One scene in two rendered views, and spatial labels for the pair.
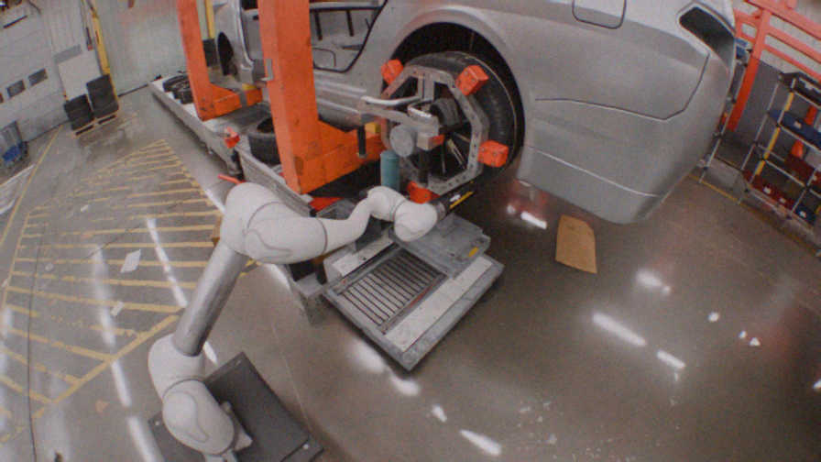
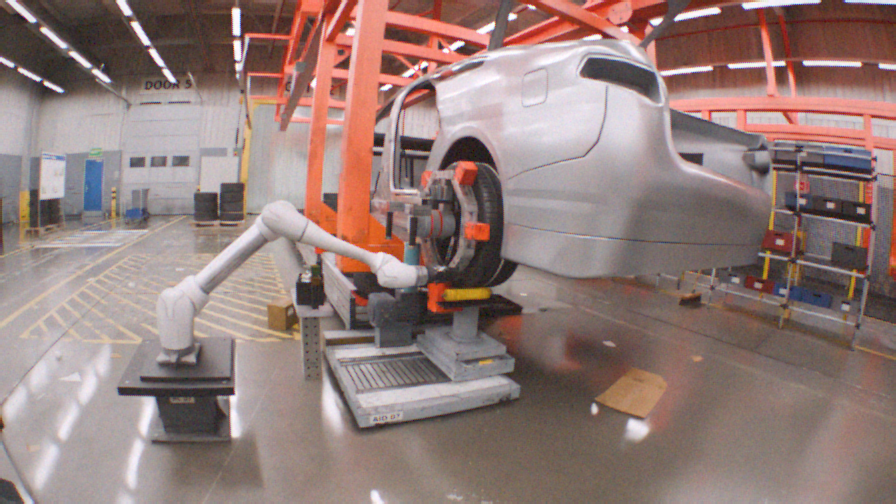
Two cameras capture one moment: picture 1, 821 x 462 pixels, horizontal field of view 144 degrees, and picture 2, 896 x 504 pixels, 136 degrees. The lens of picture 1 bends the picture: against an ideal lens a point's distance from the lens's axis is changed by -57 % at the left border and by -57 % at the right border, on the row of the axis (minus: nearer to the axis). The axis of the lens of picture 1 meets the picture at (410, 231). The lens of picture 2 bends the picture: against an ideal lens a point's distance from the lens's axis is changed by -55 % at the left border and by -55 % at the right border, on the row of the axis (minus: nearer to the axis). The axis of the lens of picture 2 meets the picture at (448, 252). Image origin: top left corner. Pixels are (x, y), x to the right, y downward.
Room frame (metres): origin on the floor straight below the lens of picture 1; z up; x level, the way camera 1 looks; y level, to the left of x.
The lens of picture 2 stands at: (-0.59, -0.86, 1.01)
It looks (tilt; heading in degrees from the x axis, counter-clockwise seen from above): 8 degrees down; 22
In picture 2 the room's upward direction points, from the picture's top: 4 degrees clockwise
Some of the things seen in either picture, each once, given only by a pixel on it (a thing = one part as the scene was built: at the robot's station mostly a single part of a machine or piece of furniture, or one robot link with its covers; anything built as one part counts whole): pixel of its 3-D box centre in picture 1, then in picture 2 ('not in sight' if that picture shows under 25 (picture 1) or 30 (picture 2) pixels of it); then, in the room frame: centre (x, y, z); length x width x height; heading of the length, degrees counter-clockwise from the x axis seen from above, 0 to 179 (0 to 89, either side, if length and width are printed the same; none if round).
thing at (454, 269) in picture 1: (439, 237); (462, 352); (1.41, -0.17, 0.13); 0.50 x 0.36 x 0.10; 49
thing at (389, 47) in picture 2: not in sight; (440, 66); (3.64, 1.13, 2.55); 2.58 x 0.12 x 0.40; 139
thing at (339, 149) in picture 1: (353, 134); (404, 241); (1.60, 0.33, 0.69); 0.52 x 0.17 x 0.35; 139
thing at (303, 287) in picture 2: (296, 249); (310, 287); (0.86, 0.45, 0.51); 0.20 x 0.14 x 0.13; 41
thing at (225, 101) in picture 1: (235, 92); (342, 217); (2.86, 1.80, 0.69); 0.52 x 0.17 x 0.35; 139
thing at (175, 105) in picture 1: (176, 90); not in sight; (6.18, 5.54, 0.19); 6.82 x 0.86 x 0.39; 49
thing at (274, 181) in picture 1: (239, 156); (324, 267); (2.19, 1.48, 0.28); 2.47 x 0.09 x 0.22; 49
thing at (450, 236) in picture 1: (442, 212); (465, 321); (1.41, -0.17, 0.32); 0.40 x 0.30 x 0.28; 49
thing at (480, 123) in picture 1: (428, 130); (443, 224); (1.28, -0.06, 0.85); 0.54 x 0.07 x 0.54; 49
